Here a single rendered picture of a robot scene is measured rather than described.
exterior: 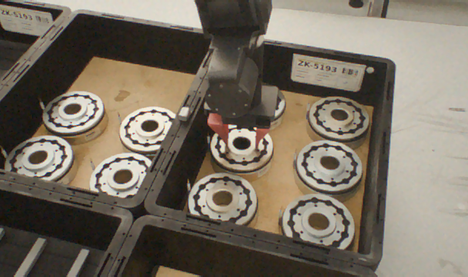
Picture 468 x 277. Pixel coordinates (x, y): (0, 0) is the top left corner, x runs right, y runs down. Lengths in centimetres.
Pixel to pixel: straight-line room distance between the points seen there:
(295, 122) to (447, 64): 54
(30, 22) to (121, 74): 21
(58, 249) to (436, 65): 94
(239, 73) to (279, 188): 26
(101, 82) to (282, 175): 40
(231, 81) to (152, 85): 40
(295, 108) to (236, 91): 33
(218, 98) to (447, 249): 52
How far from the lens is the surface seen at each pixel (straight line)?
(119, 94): 93
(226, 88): 56
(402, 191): 97
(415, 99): 116
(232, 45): 59
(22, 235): 77
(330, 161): 77
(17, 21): 108
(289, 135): 83
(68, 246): 74
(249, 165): 74
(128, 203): 63
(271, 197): 75
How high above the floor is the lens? 144
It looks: 48 degrees down
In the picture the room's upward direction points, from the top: straight up
